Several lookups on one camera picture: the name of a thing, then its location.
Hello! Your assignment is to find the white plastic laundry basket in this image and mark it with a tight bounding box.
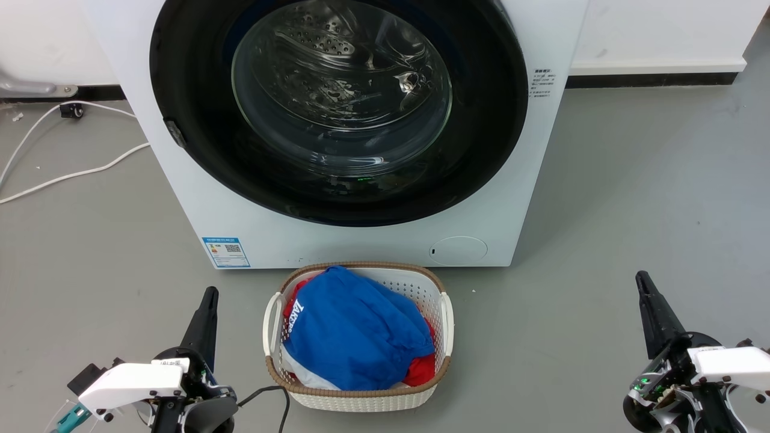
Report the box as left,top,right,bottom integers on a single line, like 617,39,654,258
262,261,455,413

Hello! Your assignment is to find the white garment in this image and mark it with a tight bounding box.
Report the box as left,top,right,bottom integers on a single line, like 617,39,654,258
282,346,340,392

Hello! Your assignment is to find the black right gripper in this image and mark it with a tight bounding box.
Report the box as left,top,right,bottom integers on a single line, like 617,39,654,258
623,271,744,433

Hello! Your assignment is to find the white front-load washing machine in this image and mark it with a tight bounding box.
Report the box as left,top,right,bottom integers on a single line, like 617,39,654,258
81,0,590,269

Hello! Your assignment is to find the white floor cable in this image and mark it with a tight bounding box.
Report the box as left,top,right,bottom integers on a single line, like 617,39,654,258
0,142,150,205
0,100,138,187

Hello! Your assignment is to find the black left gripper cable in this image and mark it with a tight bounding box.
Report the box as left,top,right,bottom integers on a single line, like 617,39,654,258
236,385,292,433

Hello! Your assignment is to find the grey metal bracket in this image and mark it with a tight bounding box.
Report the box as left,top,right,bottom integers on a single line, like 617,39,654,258
0,69,79,99

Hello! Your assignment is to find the blue garment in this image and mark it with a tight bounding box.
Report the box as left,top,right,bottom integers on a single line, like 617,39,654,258
283,266,435,392

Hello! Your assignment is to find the round white filter cover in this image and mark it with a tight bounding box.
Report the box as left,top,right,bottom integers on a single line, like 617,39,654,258
429,236,488,266

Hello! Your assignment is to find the teal connector piece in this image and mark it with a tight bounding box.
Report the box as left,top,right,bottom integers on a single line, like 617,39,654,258
51,403,97,433

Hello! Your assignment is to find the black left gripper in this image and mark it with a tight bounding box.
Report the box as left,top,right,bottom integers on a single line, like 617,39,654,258
150,286,238,433

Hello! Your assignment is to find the round black glass washer door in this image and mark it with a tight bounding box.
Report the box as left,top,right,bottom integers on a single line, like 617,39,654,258
149,0,529,227

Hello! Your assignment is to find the blue energy label sticker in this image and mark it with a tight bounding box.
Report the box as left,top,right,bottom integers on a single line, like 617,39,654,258
202,237,251,269

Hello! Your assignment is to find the red garment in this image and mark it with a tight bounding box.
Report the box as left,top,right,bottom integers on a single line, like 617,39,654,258
282,277,437,387

